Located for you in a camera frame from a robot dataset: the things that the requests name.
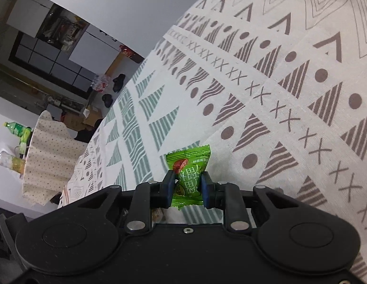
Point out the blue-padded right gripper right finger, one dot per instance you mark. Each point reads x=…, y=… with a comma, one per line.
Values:
x=229, y=198

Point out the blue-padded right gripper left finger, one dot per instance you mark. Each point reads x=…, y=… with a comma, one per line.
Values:
x=147, y=197

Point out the green candy packet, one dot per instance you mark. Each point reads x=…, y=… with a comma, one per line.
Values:
x=188, y=166

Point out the small cardboard box on floor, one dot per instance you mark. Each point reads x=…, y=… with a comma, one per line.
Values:
x=91, y=115

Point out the dotted cream tablecloth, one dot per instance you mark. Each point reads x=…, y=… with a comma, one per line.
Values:
x=50, y=161

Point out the black shoe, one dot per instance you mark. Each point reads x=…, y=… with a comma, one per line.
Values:
x=118, y=83
x=107, y=100

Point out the pack of water bottles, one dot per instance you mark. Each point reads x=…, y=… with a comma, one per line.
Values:
x=100, y=82

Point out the patterned bed blanket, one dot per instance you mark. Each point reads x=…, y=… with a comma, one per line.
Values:
x=276, y=88

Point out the green soda bottle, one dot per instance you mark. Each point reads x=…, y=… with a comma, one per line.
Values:
x=17, y=129

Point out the yellow drink bottle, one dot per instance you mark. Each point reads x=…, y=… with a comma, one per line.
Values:
x=11, y=162

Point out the black grid glass door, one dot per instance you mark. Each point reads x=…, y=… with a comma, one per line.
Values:
x=51, y=64

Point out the white kitchen cabinet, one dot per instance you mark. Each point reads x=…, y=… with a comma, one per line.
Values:
x=27, y=16

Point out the red bag by wall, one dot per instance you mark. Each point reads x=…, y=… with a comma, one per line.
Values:
x=126, y=51

